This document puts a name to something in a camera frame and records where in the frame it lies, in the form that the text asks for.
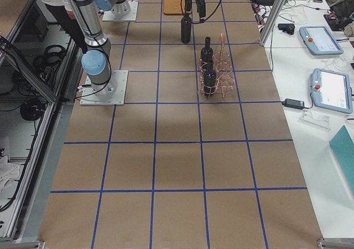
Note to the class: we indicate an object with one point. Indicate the aluminium frame post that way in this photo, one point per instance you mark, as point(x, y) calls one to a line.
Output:
point(273, 15)

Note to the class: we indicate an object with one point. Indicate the black power adapter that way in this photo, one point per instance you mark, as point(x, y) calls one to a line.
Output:
point(291, 103)

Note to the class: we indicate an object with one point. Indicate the copper wire bottle basket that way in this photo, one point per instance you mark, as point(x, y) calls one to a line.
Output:
point(225, 80)

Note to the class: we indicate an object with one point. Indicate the blue teach pendant near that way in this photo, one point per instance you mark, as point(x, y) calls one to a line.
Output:
point(331, 90)

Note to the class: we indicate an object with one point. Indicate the dark wine bottle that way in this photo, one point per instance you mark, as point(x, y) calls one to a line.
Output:
point(207, 51)
point(186, 24)

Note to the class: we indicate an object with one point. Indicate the blue teach pendant far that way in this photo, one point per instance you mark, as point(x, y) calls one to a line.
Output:
point(320, 41)

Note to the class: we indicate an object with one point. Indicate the person in white hoodie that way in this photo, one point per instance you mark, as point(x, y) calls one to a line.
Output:
point(62, 12)

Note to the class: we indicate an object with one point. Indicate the dark wine bottle far end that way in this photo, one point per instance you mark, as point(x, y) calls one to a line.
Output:
point(209, 79)

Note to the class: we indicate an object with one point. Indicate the wooden tray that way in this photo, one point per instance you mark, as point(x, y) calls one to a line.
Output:
point(173, 7)

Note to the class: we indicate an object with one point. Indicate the black webcam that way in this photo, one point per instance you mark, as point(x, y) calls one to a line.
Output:
point(288, 28)

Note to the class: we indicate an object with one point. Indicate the teal folder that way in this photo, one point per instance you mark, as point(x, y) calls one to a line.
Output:
point(342, 146)

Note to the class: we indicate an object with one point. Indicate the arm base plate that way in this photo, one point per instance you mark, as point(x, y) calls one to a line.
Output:
point(112, 93)
point(122, 12)

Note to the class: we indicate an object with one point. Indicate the blue teach pendant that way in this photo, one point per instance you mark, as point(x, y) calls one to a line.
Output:
point(331, 90)
point(320, 41)

